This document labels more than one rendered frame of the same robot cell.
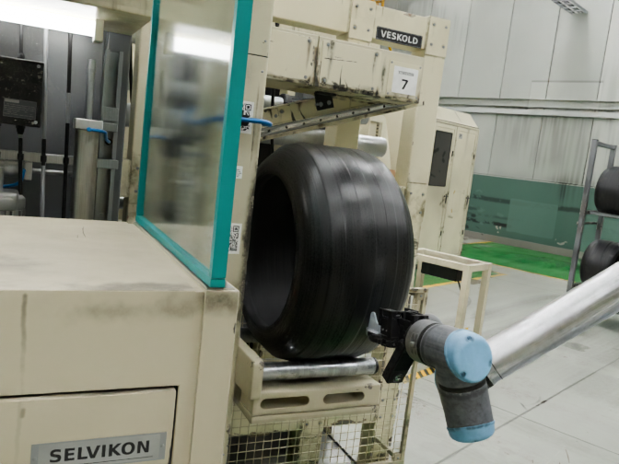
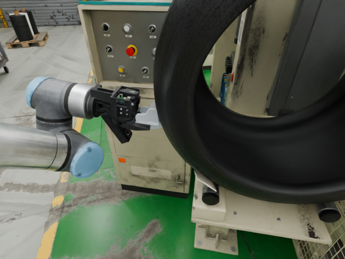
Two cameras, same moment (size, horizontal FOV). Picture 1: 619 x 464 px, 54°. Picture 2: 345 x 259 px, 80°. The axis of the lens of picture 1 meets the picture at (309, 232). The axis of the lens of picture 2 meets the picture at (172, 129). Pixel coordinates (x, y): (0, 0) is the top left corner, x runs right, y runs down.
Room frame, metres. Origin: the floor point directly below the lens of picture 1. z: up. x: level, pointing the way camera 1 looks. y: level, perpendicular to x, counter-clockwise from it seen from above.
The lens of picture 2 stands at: (1.69, -0.54, 1.35)
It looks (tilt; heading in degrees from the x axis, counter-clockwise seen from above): 36 degrees down; 126
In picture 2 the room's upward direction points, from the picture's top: straight up
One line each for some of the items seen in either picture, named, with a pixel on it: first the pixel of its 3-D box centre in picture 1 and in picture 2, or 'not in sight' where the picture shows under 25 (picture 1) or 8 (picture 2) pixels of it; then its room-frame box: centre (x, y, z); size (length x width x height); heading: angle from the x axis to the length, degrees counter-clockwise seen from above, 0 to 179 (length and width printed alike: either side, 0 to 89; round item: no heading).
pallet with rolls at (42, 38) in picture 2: not in sight; (24, 26); (-4.95, 2.05, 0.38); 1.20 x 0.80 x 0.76; 146
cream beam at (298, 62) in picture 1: (321, 68); not in sight; (1.95, 0.02, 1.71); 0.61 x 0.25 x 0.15; 116
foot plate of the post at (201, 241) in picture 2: not in sight; (216, 228); (1.50, 0.23, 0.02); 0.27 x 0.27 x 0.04; 26
